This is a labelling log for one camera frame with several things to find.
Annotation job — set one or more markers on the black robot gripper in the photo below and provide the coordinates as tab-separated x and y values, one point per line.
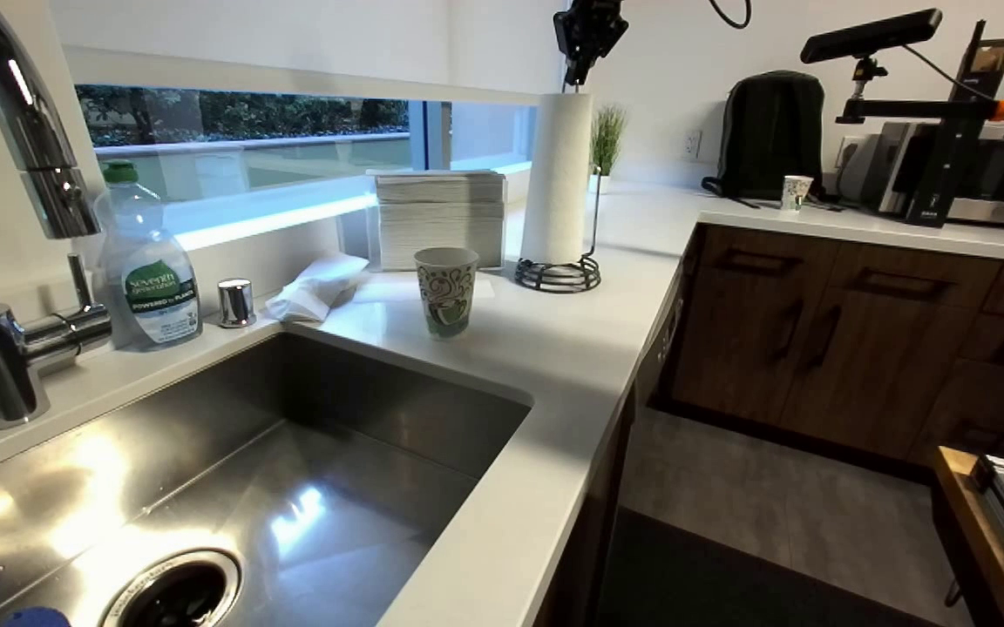
591	21

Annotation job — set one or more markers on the white paper towel roll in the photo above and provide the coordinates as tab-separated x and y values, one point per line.
556	176
559	282

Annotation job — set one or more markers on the small green plant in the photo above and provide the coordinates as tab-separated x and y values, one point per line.
606	142

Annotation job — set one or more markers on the black backpack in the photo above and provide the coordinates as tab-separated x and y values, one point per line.
768	135

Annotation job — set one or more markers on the stack of white napkins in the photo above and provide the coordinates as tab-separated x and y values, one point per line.
432	217

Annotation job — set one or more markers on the small white cup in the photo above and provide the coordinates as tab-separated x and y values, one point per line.
794	192

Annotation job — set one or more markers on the patterned paper cup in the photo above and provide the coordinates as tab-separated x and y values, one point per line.
446	295

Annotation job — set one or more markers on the white window blind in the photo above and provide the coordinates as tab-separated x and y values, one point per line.
294	39

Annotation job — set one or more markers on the kitchen window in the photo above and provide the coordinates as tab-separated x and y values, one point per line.
258	152

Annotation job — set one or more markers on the white folded cloth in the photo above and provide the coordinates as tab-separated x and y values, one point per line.
318	288

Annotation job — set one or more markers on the dark wooden cabinet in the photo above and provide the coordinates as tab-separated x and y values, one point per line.
872	351

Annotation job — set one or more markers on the small chrome cylinder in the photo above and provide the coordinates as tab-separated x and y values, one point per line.
235	301

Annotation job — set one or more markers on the dark sink counter cabinet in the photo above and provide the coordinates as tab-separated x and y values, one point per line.
592	523

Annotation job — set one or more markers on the clear dish soap bottle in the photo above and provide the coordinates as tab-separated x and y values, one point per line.
153	292

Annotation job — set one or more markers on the stainless steel sink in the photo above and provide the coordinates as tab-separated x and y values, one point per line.
294	463

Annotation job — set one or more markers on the light wooden table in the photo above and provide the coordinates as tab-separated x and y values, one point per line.
975	533

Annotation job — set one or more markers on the black sink drain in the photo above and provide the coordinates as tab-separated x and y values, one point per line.
176	592

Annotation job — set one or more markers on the small blue object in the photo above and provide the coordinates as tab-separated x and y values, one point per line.
37	617

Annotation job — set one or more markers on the black bar camera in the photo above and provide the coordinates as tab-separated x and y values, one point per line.
872	37

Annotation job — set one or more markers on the black camera stand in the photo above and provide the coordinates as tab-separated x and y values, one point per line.
943	162

